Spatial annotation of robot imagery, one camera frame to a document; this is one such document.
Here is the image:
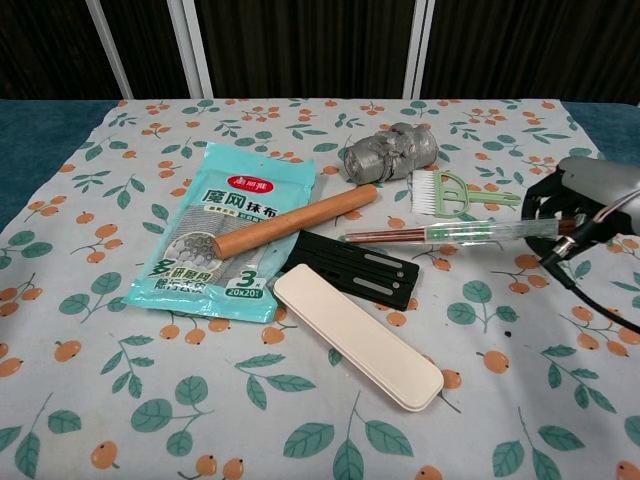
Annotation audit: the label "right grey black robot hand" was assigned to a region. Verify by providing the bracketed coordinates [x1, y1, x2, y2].
[519, 155, 640, 254]

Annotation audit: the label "dark ribbed partition panel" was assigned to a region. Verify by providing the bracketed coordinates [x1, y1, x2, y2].
[98, 0, 192, 100]
[423, 0, 640, 107]
[0, 0, 126, 101]
[194, 0, 417, 99]

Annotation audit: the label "green brush white bristles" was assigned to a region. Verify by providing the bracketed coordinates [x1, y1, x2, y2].
[409, 168, 523, 219]

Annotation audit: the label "grey tape wrapped bundle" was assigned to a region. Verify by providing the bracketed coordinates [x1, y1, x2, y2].
[342, 121, 440, 184]

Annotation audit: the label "black slotted plastic plate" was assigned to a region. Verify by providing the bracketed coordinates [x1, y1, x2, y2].
[287, 228, 421, 312]

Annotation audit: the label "cream cutlery case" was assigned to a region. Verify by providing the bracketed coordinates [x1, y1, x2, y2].
[273, 263, 445, 414]

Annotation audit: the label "wooden rolling pin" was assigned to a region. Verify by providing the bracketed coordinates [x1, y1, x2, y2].
[212, 183, 379, 261]

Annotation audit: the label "teal cleaning cloth package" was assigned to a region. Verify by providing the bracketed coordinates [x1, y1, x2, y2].
[121, 141, 317, 325]

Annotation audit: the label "floral leaf print tablecloth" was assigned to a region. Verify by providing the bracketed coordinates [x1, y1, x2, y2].
[0, 97, 640, 480]

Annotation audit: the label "teal table cover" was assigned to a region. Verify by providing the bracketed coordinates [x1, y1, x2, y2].
[0, 97, 640, 236]

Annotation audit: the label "black cable with connector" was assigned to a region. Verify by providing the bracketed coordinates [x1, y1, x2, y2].
[524, 189, 640, 335]

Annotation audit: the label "white frame post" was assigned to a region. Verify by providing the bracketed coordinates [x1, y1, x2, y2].
[84, 0, 134, 100]
[167, 0, 217, 100]
[402, 0, 436, 100]

